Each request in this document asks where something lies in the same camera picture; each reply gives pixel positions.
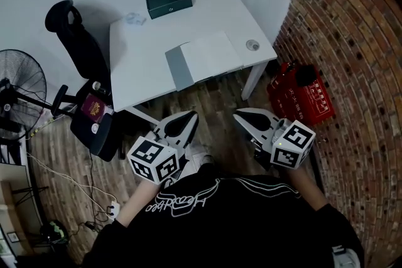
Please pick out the person's black printed shirt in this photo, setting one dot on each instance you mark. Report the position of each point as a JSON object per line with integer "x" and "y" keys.
{"x": 235, "y": 229}

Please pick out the white desk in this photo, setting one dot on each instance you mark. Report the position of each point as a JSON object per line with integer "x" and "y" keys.
{"x": 150, "y": 50}

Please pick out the yellow black striped stick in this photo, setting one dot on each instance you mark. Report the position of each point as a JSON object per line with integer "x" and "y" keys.
{"x": 41, "y": 129}

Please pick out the maroon passport booklet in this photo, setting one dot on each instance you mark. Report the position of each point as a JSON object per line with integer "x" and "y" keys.
{"x": 92, "y": 108}

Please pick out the black standing fan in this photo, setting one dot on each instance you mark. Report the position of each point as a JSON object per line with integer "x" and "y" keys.
{"x": 4, "y": 88}

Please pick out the person's left forearm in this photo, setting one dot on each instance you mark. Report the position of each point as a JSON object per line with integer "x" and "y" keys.
{"x": 138, "y": 202}

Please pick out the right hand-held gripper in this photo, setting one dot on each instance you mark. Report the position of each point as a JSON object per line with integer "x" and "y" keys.
{"x": 289, "y": 144}

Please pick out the white grey waist device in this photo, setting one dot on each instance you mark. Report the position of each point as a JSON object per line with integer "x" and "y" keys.
{"x": 342, "y": 255}

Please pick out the black cylinder bottle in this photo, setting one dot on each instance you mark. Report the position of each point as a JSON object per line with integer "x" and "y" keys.
{"x": 99, "y": 86}

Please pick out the white power strip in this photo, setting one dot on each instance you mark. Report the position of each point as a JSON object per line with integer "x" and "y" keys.
{"x": 114, "y": 208}

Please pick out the black green round object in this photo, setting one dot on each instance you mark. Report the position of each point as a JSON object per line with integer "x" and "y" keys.
{"x": 53, "y": 229}

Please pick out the red fire equipment box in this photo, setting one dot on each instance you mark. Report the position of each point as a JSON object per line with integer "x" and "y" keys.
{"x": 301, "y": 106}

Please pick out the black metal shelf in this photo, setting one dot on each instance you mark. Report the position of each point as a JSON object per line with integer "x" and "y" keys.
{"x": 12, "y": 172}

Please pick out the white handheld mini fan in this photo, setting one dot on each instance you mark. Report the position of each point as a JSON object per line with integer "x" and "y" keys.
{"x": 95, "y": 128}

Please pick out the small black box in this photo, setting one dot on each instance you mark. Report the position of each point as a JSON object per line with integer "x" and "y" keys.
{"x": 306, "y": 76}

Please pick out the grey notebook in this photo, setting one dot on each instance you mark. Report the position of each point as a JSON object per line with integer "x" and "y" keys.
{"x": 207, "y": 56}

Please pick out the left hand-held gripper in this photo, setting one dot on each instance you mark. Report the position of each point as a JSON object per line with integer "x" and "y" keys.
{"x": 154, "y": 157}

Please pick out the dark green box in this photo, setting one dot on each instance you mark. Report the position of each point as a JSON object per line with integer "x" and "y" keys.
{"x": 169, "y": 6}

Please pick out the clear plastic wrapper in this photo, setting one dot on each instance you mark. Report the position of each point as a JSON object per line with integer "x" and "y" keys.
{"x": 134, "y": 19}

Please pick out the red fire extinguisher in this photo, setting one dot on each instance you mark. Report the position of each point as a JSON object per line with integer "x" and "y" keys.
{"x": 284, "y": 72}

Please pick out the person's right forearm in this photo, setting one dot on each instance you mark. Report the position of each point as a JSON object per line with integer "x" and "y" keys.
{"x": 306, "y": 189}

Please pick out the black office chair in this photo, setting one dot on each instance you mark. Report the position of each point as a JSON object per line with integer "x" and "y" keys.
{"x": 84, "y": 50}

